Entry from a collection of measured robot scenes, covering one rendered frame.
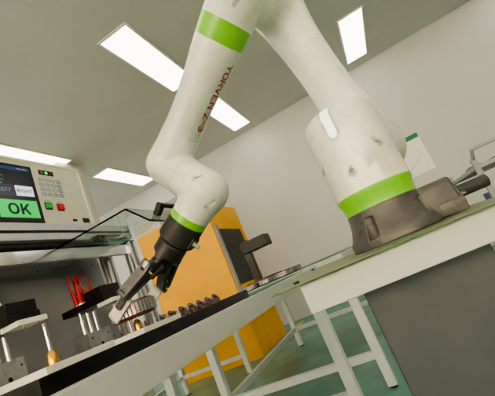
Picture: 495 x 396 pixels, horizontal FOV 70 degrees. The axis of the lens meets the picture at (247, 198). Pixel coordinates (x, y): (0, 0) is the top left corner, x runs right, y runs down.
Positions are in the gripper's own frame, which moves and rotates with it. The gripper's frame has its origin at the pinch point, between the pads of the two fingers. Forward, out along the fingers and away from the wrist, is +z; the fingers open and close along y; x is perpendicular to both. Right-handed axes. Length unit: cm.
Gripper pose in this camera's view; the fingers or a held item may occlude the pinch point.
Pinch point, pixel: (133, 308)
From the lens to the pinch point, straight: 96.8
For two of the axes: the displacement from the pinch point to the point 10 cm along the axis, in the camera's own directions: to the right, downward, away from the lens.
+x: -7.7, -5.4, 3.5
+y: 3.6, 0.9, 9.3
